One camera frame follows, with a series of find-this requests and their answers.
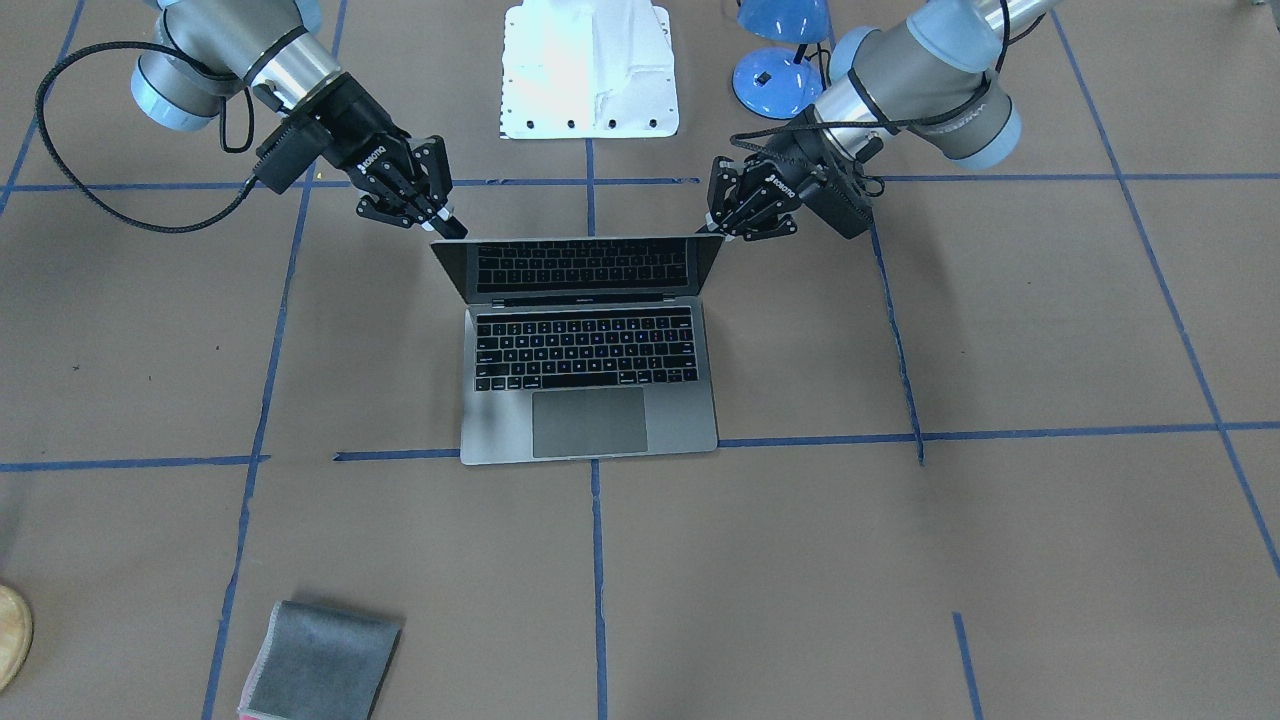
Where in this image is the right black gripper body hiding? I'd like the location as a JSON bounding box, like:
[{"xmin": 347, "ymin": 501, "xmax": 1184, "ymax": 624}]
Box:
[{"xmin": 300, "ymin": 76, "xmax": 452, "ymax": 204}]

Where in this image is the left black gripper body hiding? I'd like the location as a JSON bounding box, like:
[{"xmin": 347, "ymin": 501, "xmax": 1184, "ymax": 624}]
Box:
[{"xmin": 707, "ymin": 126, "xmax": 876, "ymax": 240}]

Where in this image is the grey laptop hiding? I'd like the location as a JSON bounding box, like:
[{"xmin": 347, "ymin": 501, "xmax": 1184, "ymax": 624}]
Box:
[{"xmin": 430, "ymin": 233, "xmax": 724, "ymax": 466}]

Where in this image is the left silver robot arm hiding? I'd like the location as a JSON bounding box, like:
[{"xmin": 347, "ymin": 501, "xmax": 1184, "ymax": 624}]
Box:
[{"xmin": 704, "ymin": 1, "xmax": 1053, "ymax": 241}]

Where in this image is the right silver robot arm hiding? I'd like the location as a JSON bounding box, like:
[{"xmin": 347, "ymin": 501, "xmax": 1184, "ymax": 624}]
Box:
[{"xmin": 131, "ymin": 1, "xmax": 467, "ymax": 240}]

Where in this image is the blue desk lamp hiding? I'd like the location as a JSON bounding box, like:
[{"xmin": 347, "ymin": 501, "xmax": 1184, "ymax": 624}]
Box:
[{"xmin": 731, "ymin": 1, "xmax": 831, "ymax": 120}]

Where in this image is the grey folded cloth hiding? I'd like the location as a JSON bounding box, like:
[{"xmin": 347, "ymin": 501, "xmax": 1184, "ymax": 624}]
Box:
[{"xmin": 236, "ymin": 600, "xmax": 402, "ymax": 719}]

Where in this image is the round wooden stand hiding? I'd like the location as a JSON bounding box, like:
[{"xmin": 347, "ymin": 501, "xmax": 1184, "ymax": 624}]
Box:
[{"xmin": 1, "ymin": 584, "xmax": 35, "ymax": 691}]

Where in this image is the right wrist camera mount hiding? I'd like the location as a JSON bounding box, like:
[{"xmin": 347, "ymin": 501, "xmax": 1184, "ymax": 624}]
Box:
[{"xmin": 253, "ymin": 115, "xmax": 333, "ymax": 193}]

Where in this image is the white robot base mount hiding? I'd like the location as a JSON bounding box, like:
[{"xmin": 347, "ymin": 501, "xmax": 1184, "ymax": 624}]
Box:
[{"xmin": 499, "ymin": 1, "xmax": 680, "ymax": 140}]

